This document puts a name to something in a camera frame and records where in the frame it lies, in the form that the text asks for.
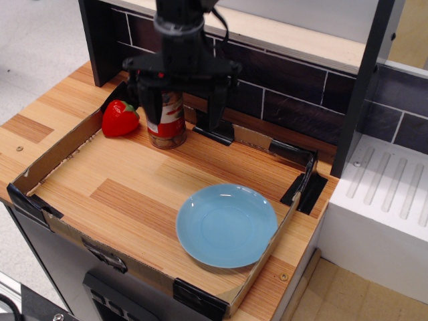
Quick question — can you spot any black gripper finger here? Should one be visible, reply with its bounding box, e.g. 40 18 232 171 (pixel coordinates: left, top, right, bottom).
137 80 163 125
208 83 228 130

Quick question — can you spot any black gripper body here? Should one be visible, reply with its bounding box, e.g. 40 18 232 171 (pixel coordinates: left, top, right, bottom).
122 30 242 100

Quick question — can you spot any red-capped basil spice bottle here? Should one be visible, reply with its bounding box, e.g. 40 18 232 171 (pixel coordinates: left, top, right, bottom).
147 92 187 149

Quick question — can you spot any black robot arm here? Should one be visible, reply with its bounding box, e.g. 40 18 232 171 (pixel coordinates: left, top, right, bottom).
123 1 242 130

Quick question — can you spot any cardboard fence with black tape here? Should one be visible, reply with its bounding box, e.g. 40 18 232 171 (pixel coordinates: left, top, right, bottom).
5 78 338 320

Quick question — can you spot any red toy strawberry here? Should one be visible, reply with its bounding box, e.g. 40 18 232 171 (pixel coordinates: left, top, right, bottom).
102 100 140 137

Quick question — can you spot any light blue plate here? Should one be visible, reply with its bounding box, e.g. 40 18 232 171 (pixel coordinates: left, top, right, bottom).
176 184 278 268

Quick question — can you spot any black oven control panel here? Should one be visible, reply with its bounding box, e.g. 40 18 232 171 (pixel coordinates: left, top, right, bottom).
82 273 159 321

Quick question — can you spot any white toy sink drainboard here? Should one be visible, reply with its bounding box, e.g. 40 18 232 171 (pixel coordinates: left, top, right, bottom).
318 135 427 302

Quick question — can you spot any dark grey shelf frame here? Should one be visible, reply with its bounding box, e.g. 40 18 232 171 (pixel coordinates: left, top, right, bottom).
79 1 387 177

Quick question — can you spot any black cable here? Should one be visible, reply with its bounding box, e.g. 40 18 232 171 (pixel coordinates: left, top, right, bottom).
0 292 24 321

